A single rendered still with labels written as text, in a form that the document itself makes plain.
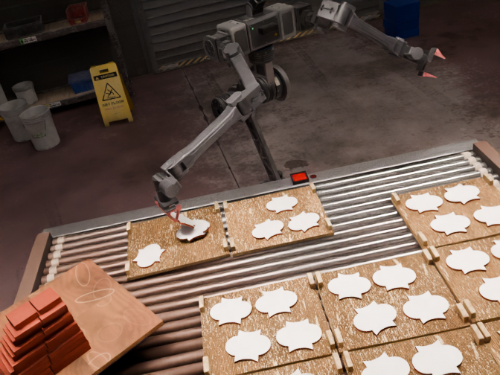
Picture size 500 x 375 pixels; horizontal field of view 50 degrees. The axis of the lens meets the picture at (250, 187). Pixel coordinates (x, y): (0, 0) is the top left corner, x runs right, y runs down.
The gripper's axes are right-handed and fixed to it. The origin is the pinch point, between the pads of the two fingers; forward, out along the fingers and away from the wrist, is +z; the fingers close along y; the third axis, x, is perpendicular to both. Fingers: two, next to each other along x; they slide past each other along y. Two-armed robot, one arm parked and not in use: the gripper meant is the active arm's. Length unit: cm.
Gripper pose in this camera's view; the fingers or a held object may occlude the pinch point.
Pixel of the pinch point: (171, 216)
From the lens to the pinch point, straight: 217.4
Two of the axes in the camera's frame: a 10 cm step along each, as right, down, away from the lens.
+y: -5.5, -3.9, 7.4
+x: -8.2, 4.3, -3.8
